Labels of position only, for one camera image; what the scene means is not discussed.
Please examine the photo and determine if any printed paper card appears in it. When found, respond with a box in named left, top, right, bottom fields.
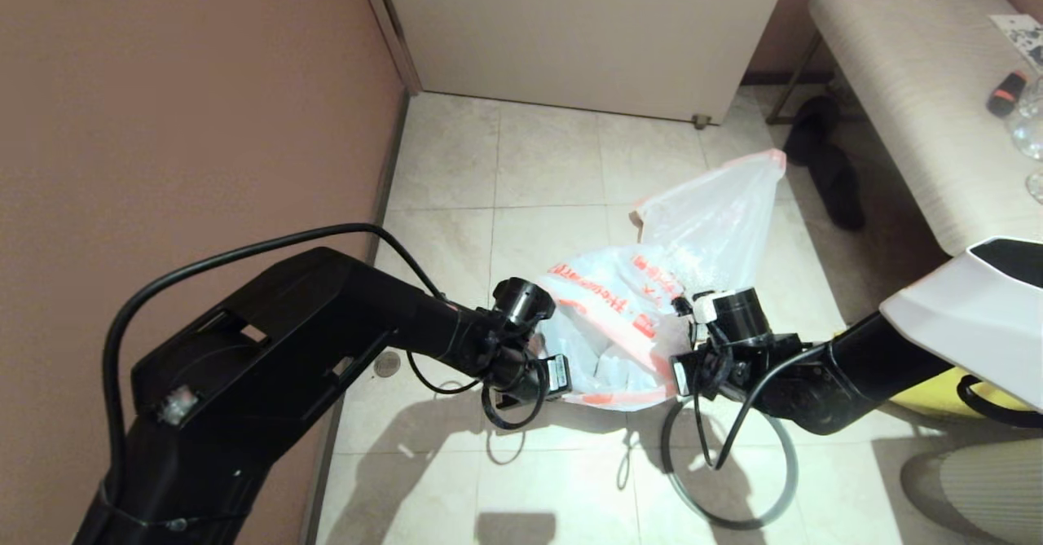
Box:
left=987, top=14, right=1043, bottom=72

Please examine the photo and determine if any dark baseboard strip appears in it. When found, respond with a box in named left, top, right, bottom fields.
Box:
left=297, top=89, right=413, bottom=545

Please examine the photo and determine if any white trash bag with rubbish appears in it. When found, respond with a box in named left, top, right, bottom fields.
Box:
left=632, top=150, right=788, bottom=295

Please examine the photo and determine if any grey bin rim ring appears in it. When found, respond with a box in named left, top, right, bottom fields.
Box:
left=660, top=397, right=800, bottom=530

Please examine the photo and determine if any white red-printed bag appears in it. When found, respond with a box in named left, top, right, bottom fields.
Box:
left=534, top=244, right=695, bottom=412

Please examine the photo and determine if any white door panel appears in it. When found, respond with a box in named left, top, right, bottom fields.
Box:
left=354, top=0, right=796, bottom=126

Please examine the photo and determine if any beige wood-grain bench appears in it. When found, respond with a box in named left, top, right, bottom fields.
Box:
left=766, top=0, right=1043, bottom=257

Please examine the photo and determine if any black slipper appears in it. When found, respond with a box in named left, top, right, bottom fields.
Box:
left=787, top=95, right=843, bottom=167
left=808, top=144, right=867, bottom=232

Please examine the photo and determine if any black remote with red button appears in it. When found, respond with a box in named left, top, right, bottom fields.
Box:
left=985, top=71, right=1029, bottom=120

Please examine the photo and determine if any yellow fabric bag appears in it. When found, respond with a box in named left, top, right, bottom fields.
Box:
left=887, top=364, right=1036, bottom=417

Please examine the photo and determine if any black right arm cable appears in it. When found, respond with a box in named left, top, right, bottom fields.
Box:
left=693, top=345, right=829, bottom=472

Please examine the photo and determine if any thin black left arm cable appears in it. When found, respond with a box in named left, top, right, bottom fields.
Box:
left=102, top=222, right=483, bottom=530

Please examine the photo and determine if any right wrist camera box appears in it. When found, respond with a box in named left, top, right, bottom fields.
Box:
left=671, top=290, right=719, bottom=324

